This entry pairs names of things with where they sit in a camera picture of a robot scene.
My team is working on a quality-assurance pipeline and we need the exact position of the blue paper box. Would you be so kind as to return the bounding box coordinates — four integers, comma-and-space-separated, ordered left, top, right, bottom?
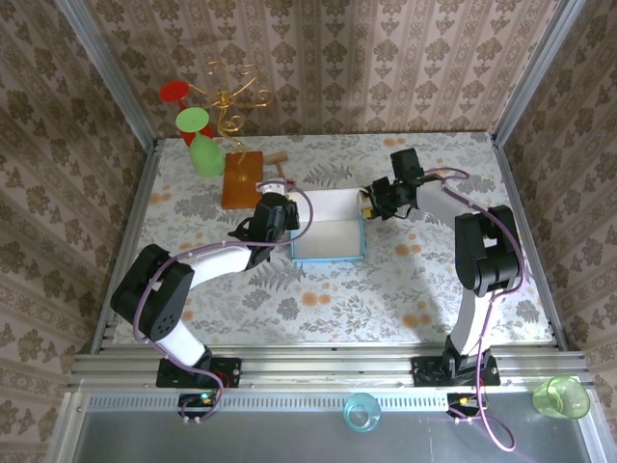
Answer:
288, 187, 368, 264

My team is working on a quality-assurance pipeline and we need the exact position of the small wooden mallet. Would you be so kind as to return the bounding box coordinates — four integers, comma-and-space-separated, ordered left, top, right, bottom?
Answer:
267, 151, 289, 182

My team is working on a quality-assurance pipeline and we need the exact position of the green plastic wine glass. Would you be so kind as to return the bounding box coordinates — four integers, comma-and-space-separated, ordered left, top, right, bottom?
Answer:
174, 106, 227, 179

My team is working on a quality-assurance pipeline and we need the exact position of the red plastic wine glass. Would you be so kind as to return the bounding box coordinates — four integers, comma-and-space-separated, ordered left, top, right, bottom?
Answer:
158, 79, 216, 146

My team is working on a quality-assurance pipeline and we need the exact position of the small black circuit board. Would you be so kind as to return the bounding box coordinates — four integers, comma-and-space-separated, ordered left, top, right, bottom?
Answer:
178, 393, 218, 419
446, 393, 488, 419

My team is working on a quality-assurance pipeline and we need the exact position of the teal plastic cup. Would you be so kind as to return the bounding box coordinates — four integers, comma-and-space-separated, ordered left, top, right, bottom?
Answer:
342, 391, 383, 431

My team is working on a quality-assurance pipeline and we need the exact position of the grey metal shelf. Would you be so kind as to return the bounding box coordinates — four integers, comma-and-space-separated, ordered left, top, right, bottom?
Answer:
47, 391, 609, 463

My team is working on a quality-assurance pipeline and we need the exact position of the green plastic cup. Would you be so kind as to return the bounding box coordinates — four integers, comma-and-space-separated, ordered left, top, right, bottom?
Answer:
532, 375, 592, 420

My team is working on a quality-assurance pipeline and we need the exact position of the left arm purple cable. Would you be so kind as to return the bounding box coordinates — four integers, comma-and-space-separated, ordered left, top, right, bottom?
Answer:
132, 178, 315, 426

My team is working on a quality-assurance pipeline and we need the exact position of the gold wire glass rack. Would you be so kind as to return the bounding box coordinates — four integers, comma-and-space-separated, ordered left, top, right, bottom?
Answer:
185, 60, 274, 211

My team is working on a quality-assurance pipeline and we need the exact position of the aluminium side rail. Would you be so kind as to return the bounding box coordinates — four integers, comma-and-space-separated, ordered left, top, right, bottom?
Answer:
90, 138, 163, 353
490, 134, 569, 352

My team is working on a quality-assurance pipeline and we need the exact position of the long aluminium frame rail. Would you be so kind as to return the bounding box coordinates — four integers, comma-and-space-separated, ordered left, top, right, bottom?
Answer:
67, 344, 593, 393

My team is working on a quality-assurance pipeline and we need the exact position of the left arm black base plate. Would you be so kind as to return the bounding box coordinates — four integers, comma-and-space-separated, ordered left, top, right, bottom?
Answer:
156, 357, 242, 390

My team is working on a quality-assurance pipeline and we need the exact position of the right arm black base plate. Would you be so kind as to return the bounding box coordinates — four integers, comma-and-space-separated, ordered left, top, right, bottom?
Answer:
412, 356, 500, 387

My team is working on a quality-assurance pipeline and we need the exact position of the aluminium frame post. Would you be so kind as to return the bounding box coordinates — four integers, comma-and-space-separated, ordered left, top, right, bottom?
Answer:
56, 0, 160, 146
490, 0, 589, 146

